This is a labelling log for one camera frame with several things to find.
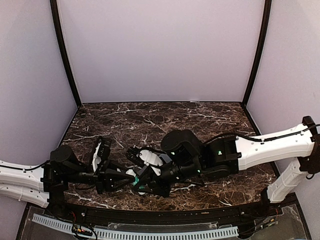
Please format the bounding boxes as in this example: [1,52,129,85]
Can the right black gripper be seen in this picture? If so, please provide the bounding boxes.
[131,159,203,200]

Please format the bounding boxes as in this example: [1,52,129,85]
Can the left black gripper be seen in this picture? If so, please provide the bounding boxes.
[65,157,137,194]

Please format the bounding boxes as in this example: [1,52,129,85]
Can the green white glue stick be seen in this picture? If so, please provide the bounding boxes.
[125,169,146,196]

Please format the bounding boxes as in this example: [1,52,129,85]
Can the grey blue envelope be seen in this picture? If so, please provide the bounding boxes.
[159,154,172,164]

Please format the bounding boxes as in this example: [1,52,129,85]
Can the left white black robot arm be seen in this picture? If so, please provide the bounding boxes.
[0,145,135,218]

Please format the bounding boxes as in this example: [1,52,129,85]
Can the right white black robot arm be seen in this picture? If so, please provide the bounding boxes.
[134,116,320,217]

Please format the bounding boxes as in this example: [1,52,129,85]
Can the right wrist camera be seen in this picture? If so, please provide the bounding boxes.
[125,147,165,176]

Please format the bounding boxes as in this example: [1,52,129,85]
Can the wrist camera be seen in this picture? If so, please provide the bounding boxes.
[125,147,165,176]
[91,136,112,173]

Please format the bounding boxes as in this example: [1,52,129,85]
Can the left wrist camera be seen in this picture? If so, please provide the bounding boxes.
[91,136,112,173]

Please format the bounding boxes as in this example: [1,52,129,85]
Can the light blue slotted cable duct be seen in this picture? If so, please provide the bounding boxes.
[31,214,239,240]

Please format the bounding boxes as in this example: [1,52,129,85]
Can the black curved front rail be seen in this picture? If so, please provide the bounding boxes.
[49,184,278,227]

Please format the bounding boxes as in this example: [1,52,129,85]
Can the left black corner post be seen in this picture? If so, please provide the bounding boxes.
[49,0,82,108]

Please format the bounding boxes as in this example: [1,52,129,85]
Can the black corner post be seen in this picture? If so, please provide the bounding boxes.
[241,0,272,108]
[49,0,82,108]

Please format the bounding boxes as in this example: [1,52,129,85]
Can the right black corner post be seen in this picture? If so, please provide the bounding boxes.
[241,0,272,108]

